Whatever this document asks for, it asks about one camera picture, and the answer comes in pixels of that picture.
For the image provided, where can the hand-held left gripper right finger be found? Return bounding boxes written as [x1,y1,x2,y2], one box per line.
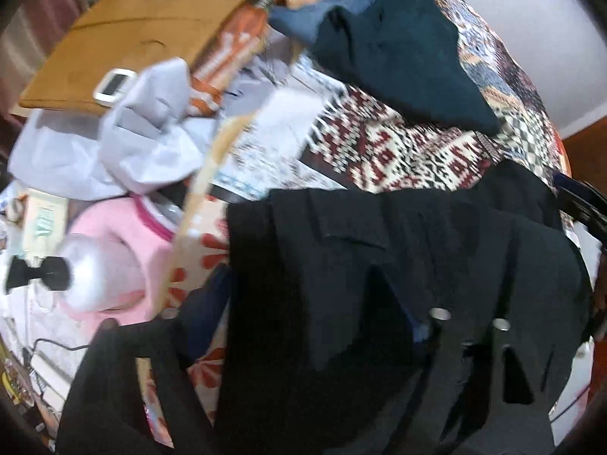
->
[412,307,572,455]

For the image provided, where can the orange floral white cloth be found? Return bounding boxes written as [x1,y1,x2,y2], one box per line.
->
[142,199,234,441]

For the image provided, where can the white lace cloth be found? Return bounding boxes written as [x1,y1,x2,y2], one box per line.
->
[0,289,96,411]

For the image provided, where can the pink garment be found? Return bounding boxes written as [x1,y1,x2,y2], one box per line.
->
[66,194,179,326]

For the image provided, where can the pink striped curtain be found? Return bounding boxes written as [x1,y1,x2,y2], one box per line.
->
[0,0,96,119]

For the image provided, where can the brown cardboard box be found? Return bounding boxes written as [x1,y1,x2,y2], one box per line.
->
[19,0,286,117]

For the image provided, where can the small white device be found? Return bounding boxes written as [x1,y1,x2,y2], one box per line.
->
[92,69,138,105]

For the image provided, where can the white printed papers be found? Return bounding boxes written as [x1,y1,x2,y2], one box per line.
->
[209,52,352,201]

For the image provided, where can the blue denim garment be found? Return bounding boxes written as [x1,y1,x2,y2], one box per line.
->
[268,0,386,47]

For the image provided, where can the dark teal pants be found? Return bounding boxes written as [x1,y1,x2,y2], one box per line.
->
[308,0,503,136]

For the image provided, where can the orange printed packet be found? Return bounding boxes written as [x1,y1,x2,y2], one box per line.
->
[190,0,272,115]

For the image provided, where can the black cable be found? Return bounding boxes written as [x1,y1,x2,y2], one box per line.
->
[21,336,92,389]

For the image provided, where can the brown wooden furniture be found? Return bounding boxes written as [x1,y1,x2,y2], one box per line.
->
[562,126,607,185]

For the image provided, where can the black pants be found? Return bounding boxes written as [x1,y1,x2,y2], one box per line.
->
[178,158,593,455]

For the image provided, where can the beige carton with green label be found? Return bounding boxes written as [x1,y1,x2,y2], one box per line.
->
[21,188,70,266]

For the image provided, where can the black bow tie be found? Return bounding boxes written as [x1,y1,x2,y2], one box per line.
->
[6,256,72,293]

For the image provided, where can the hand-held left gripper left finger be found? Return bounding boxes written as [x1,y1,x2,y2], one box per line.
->
[56,265,234,455]

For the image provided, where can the colourful patchwork blanket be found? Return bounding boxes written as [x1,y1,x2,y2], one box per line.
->
[266,0,576,195]

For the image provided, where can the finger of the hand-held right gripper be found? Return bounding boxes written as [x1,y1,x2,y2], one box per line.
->
[554,174,607,223]

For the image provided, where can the lavender grey cloth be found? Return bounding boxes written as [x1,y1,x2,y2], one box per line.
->
[7,57,220,201]

